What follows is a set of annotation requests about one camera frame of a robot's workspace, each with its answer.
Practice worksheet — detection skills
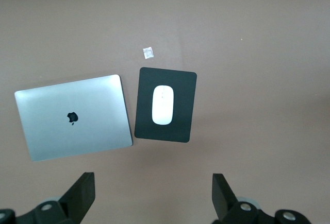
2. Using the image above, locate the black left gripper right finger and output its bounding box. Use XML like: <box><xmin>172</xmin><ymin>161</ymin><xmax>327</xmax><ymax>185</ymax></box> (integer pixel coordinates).
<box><xmin>211</xmin><ymin>173</ymin><xmax>310</xmax><ymax>224</ymax></box>

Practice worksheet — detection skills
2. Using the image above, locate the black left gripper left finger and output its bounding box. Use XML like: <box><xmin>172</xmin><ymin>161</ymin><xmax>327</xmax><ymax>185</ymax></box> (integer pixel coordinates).
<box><xmin>0</xmin><ymin>171</ymin><xmax>96</xmax><ymax>224</ymax></box>

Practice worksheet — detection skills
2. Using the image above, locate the white computer mouse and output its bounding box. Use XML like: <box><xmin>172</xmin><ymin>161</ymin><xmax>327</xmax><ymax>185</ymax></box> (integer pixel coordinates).
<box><xmin>151</xmin><ymin>84</ymin><xmax>174</xmax><ymax>126</ymax></box>

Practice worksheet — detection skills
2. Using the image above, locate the black mouse pad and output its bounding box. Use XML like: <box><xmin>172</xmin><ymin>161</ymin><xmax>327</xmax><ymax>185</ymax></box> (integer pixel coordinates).
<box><xmin>134</xmin><ymin>66</ymin><xmax>198</xmax><ymax>144</ymax></box>

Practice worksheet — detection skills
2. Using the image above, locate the silver apple laptop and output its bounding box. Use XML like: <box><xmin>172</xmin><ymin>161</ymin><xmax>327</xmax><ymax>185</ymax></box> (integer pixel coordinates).
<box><xmin>13</xmin><ymin>74</ymin><xmax>134</xmax><ymax>163</ymax></box>

